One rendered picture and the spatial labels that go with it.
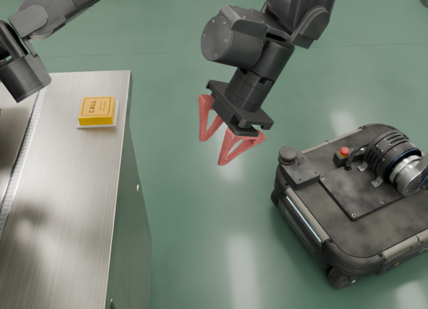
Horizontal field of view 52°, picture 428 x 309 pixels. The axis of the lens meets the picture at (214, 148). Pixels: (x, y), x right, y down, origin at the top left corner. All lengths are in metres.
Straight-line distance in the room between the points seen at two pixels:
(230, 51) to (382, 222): 1.23
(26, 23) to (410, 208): 1.42
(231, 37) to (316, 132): 1.74
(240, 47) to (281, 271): 1.31
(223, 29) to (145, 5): 2.71
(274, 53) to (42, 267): 0.50
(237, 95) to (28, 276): 0.44
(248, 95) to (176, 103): 1.76
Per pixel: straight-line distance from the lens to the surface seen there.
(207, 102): 0.66
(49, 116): 1.02
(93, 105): 0.98
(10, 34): 0.78
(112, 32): 2.99
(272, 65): 0.60
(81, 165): 0.89
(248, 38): 0.56
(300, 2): 0.56
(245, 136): 0.62
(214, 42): 0.56
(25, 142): 0.98
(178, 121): 2.26
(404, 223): 1.70
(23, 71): 0.77
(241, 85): 0.61
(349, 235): 1.61
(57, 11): 0.77
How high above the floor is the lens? 1.55
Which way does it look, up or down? 47 degrees down
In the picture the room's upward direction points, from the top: straight up
